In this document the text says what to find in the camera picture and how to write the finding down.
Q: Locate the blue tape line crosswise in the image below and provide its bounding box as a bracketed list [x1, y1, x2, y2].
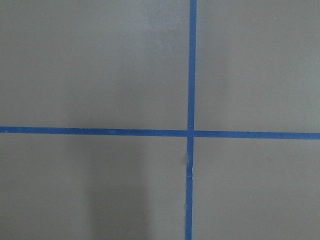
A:
[0, 126, 320, 140]

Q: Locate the blue tape line lengthwise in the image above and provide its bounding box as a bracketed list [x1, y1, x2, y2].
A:
[185, 0, 197, 240]

